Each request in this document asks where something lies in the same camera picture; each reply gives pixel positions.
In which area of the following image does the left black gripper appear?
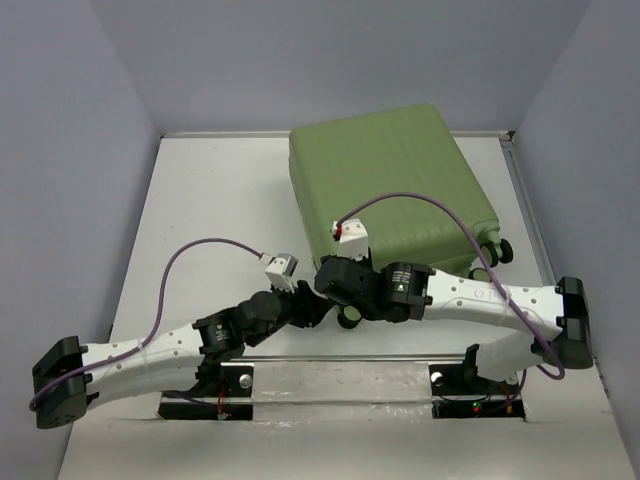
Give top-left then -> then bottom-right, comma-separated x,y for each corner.
245,275 -> 331,347

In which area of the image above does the green hard-shell suitcase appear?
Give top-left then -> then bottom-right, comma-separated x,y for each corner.
288,102 -> 515,330

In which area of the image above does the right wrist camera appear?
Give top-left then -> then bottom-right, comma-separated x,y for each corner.
331,218 -> 370,262

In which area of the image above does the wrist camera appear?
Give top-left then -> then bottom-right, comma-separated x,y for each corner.
331,218 -> 370,262
259,253 -> 298,293

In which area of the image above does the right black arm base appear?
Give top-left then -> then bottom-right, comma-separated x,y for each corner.
429,364 -> 526,420

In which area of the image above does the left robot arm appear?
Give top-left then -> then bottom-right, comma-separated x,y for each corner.
29,281 -> 334,430

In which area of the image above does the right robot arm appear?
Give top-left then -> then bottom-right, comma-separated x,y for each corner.
314,256 -> 593,392

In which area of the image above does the aluminium table rail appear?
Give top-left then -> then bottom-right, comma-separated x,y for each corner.
500,131 -> 558,285

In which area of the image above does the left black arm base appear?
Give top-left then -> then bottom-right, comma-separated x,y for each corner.
157,363 -> 254,422

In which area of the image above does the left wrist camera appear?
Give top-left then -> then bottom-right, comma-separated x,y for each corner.
259,253 -> 298,293

